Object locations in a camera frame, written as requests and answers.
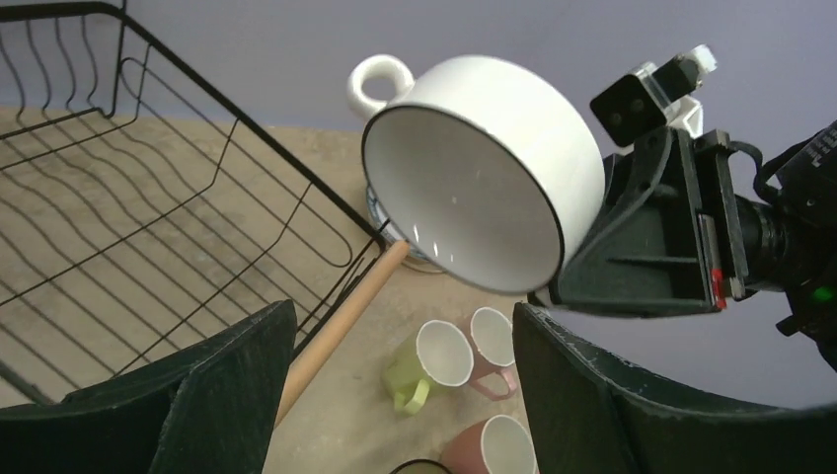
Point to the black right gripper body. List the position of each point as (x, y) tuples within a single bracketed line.
[(667, 240)]

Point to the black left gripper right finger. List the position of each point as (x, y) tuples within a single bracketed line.
[(590, 411)]

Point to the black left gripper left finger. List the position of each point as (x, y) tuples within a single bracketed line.
[(208, 408)]

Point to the light pink mug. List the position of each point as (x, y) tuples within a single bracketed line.
[(489, 333)]

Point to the yellow-green mug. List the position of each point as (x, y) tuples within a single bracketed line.
[(436, 358)]

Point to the white cup with handle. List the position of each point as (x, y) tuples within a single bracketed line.
[(482, 165)]

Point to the dark blue beige bowl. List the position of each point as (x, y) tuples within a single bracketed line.
[(421, 466)]

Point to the dusty pink mug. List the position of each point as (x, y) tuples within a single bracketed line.
[(497, 445)]

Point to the black wire dish rack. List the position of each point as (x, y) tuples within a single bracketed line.
[(142, 212)]

